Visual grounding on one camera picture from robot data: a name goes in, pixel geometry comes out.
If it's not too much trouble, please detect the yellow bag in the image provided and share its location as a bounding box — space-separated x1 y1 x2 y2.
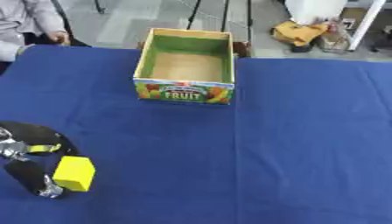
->
269 20 331 47

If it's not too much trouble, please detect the clear plastic bag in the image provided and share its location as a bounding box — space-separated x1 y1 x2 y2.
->
313 18 354 54

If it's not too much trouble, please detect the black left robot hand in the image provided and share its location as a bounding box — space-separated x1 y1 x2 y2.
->
0 121 83 200

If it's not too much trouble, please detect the yellow rectangular block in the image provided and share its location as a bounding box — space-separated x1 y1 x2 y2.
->
50 155 97 193

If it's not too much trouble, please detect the person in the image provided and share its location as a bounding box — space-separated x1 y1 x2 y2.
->
0 0 74 63

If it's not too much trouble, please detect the black tripod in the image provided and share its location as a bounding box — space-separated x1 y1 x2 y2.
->
185 0 255 35

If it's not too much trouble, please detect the cardboard box with green inside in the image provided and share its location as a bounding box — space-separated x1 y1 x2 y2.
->
131 27 238 106

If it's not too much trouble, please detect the white table leg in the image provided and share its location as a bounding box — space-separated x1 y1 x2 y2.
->
347 0 388 52

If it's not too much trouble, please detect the person's hand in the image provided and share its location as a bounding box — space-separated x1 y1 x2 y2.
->
45 31 73 46

